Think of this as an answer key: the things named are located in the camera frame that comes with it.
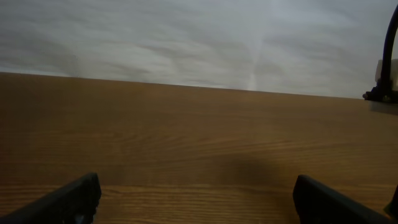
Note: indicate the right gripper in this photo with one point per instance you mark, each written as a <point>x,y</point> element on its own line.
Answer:
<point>377,95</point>

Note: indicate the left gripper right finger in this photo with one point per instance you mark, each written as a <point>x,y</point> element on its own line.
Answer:
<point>323,205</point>

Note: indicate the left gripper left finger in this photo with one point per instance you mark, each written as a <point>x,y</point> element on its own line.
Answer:
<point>62,205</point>

